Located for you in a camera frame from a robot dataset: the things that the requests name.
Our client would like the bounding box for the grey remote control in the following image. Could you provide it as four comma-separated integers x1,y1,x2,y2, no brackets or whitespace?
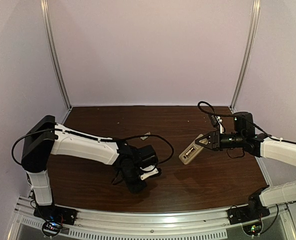
179,134,204,165

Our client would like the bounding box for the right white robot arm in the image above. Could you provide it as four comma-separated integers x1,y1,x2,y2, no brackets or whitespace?
195,111,296,215

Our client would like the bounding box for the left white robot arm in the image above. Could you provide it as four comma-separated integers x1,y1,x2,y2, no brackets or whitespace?
21,115,161,207

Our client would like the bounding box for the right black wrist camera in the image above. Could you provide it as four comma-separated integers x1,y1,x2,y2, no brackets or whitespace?
209,115,225,134

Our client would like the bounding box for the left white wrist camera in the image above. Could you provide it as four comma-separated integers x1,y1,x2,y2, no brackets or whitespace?
140,165,161,181

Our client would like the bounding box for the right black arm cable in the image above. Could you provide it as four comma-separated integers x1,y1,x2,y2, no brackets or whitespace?
197,100,296,148

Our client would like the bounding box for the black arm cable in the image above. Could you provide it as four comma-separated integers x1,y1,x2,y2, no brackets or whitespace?
11,133,175,166
197,100,296,148

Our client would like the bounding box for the front aluminium rail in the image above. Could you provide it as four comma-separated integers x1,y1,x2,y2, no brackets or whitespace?
9,194,295,240

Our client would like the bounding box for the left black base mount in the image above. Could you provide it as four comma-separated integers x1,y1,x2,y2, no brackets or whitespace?
34,205,78,238

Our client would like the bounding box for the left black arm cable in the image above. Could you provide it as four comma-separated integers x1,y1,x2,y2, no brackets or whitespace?
11,133,175,166

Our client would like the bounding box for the right aluminium frame post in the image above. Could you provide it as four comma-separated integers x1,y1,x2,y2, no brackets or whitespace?
230,0,261,111

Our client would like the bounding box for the aluminium frame post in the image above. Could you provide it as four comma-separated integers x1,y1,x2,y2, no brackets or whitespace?
40,0,72,110
230,0,261,111

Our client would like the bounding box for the left aluminium frame post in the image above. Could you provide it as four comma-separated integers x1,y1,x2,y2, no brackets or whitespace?
40,0,72,110

